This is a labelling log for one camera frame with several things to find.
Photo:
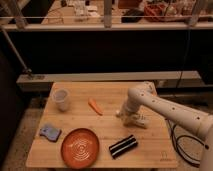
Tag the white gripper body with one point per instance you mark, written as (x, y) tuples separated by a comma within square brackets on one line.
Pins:
[(128, 118)]

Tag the white bottle with label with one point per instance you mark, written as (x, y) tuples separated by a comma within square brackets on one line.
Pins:
[(144, 121)]

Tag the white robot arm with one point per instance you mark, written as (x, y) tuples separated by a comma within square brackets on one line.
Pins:
[(197, 122)]

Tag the black white striped block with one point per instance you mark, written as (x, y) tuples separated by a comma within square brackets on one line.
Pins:
[(123, 146)]

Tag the orange carrot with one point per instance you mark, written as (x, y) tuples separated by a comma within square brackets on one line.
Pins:
[(92, 103)]

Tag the orange plate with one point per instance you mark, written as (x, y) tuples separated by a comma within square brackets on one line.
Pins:
[(80, 148)]

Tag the translucent plastic cup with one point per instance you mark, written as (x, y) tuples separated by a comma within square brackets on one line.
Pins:
[(61, 99)]

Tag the blue sponge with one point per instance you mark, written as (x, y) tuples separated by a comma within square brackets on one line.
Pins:
[(50, 133)]

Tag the metal railing frame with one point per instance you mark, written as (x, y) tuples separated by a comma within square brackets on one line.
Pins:
[(103, 36)]

